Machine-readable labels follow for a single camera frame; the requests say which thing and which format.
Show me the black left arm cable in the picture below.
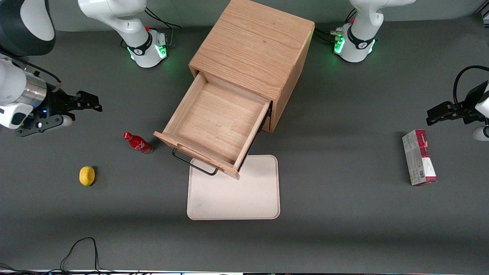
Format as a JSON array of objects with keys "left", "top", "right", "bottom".
[{"left": 453, "top": 66, "right": 489, "bottom": 111}]

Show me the yellow lemon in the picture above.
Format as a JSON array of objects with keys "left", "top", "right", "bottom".
[{"left": 79, "top": 166, "right": 96, "bottom": 186}]

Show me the cream rectangular tray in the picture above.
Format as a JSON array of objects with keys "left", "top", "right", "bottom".
[{"left": 187, "top": 155, "right": 280, "bottom": 220}]

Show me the black right base cable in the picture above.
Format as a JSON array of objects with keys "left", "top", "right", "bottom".
[{"left": 144, "top": 7, "right": 182, "bottom": 46}]

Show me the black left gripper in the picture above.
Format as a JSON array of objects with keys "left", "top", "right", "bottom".
[{"left": 427, "top": 81, "right": 488, "bottom": 126}]

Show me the red cola bottle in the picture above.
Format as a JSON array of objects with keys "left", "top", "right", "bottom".
[{"left": 123, "top": 132, "right": 154, "bottom": 155}]

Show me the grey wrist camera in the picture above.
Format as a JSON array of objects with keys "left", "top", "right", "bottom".
[
  {"left": 472, "top": 125, "right": 489, "bottom": 142},
  {"left": 15, "top": 114, "right": 74, "bottom": 137}
]

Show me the black cable on table edge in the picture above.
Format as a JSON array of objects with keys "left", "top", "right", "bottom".
[{"left": 0, "top": 237, "right": 139, "bottom": 275}]

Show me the black left base cable bundle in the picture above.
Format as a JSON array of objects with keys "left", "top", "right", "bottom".
[{"left": 313, "top": 8, "right": 358, "bottom": 45}]

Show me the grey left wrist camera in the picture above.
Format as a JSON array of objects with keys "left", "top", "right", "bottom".
[{"left": 472, "top": 125, "right": 489, "bottom": 142}]

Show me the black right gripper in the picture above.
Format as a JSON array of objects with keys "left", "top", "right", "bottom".
[{"left": 36, "top": 89, "right": 103, "bottom": 120}]

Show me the grey and red carton box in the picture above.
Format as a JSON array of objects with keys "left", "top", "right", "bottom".
[{"left": 402, "top": 129, "right": 437, "bottom": 186}]

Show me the wooden drawer cabinet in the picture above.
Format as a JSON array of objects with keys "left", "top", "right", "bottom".
[{"left": 188, "top": 0, "right": 316, "bottom": 133}]

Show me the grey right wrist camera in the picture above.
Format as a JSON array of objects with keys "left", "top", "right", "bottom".
[{"left": 15, "top": 114, "right": 74, "bottom": 137}]

